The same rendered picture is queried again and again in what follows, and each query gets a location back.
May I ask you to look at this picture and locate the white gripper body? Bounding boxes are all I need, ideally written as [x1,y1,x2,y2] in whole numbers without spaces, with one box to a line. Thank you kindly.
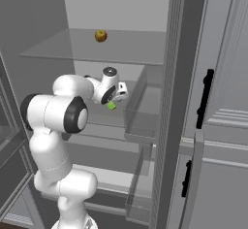
[115,89,130,103]

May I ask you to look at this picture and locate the clear fridge drawer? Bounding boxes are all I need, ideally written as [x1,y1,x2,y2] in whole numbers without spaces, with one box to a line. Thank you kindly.
[124,145,154,226]
[123,64,163,145]

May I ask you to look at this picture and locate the glass fridge shelf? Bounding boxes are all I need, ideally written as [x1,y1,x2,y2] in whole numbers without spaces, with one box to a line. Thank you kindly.
[18,28,168,67]

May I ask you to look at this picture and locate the white fridge shelf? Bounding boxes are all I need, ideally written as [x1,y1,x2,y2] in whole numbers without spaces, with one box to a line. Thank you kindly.
[71,162,140,196]

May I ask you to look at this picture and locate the grey open fridge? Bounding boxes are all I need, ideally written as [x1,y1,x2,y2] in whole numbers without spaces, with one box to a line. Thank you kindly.
[0,0,211,229]

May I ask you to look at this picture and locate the grey fridge door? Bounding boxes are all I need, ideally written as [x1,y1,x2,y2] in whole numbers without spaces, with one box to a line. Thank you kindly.
[0,53,45,229]

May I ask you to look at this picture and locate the yellow-red apple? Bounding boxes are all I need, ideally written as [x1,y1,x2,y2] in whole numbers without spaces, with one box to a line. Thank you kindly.
[94,29,109,44]

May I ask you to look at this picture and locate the tall grey cupboard door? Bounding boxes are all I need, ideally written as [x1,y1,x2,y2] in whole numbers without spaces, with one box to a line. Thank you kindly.
[182,0,248,140]

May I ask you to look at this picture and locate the long black cupboard handle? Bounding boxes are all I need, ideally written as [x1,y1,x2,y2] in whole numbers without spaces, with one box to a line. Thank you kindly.
[196,68,215,130]

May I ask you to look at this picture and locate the short black cupboard handle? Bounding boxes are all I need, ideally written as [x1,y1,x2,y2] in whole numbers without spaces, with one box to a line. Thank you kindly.
[180,159,193,199]

